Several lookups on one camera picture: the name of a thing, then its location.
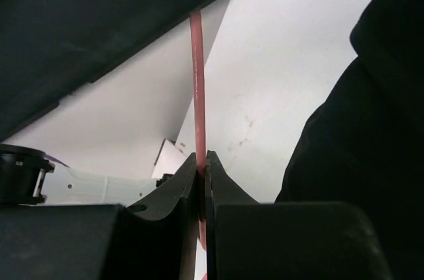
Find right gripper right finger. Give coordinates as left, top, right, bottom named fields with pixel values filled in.
left=205, top=151, right=392, bottom=279

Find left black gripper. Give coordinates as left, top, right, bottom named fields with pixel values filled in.
left=1, top=0, right=215, bottom=140

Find pink wire hanger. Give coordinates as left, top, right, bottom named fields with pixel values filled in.
left=189, top=8, right=210, bottom=280

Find black trousers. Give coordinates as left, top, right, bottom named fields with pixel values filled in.
left=277, top=0, right=423, bottom=279

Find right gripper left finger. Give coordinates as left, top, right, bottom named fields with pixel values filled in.
left=1, top=152, right=197, bottom=279

